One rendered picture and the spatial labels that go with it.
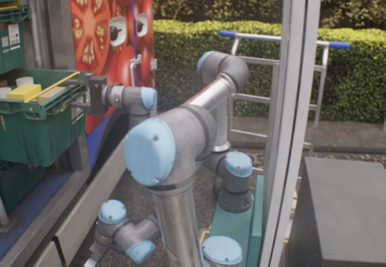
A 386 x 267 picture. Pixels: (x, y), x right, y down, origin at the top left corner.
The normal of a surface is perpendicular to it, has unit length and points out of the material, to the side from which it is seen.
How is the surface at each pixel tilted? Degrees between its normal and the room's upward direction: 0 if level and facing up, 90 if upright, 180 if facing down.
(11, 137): 90
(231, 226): 0
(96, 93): 90
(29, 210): 0
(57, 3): 90
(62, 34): 90
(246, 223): 0
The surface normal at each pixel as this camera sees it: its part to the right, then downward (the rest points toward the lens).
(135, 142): -0.61, 0.20
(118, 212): 0.33, -0.74
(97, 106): -0.13, 0.39
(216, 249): 0.07, -0.95
